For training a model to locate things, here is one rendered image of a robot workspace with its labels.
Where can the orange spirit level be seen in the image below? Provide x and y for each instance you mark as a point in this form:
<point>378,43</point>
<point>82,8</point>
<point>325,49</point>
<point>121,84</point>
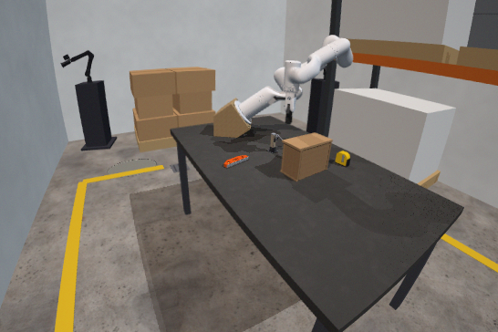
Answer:
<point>235,160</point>

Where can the tan wooden cabinet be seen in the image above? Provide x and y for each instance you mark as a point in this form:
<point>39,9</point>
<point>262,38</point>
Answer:
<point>305,155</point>

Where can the yellow tape measure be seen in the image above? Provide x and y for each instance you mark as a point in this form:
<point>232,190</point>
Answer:
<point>343,158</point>

